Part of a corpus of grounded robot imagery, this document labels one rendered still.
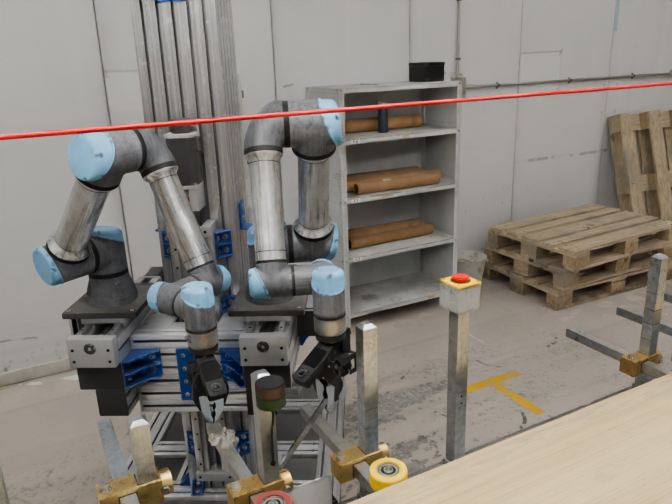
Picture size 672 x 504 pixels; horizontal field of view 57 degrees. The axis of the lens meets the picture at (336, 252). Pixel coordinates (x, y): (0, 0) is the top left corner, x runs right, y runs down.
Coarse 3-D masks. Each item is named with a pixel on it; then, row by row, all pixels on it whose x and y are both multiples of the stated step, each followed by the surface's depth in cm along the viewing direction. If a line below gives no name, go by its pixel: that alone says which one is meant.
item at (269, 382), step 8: (264, 376) 124; (272, 376) 123; (256, 384) 121; (264, 384) 120; (272, 384) 120; (280, 384) 120; (264, 400) 120; (272, 400) 120; (272, 416) 123; (272, 424) 125; (272, 432) 127; (272, 440) 128; (272, 448) 129; (272, 456) 129; (272, 464) 130
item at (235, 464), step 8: (208, 424) 155; (216, 424) 155; (208, 432) 155; (216, 432) 152; (216, 448) 150; (232, 448) 145; (224, 456) 144; (232, 456) 142; (240, 456) 142; (232, 464) 139; (240, 464) 139; (232, 472) 139; (240, 472) 137; (248, 472) 136; (256, 496) 129
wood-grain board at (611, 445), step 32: (576, 416) 146; (608, 416) 145; (640, 416) 145; (512, 448) 135; (544, 448) 135; (576, 448) 134; (608, 448) 134; (640, 448) 133; (416, 480) 126; (448, 480) 126; (480, 480) 125; (512, 480) 125; (544, 480) 125; (576, 480) 124; (608, 480) 124; (640, 480) 124
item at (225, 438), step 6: (222, 432) 149; (228, 432) 149; (210, 438) 148; (216, 438) 147; (222, 438) 146; (228, 438) 148; (234, 438) 147; (216, 444) 146; (222, 444) 145; (228, 444) 145; (234, 444) 145
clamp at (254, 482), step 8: (280, 472) 135; (288, 472) 135; (240, 480) 132; (248, 480) 132; (256, 480) 132; (280, 480) 132; (288, 480) 133; (248, 488) 130; (256, 488) 130; (264, 488) 130; (272, 488) 131; (280, 488) 132; (288, 488) 133; (232, 496) 128; (240, 496) 128; (248, 496) 129
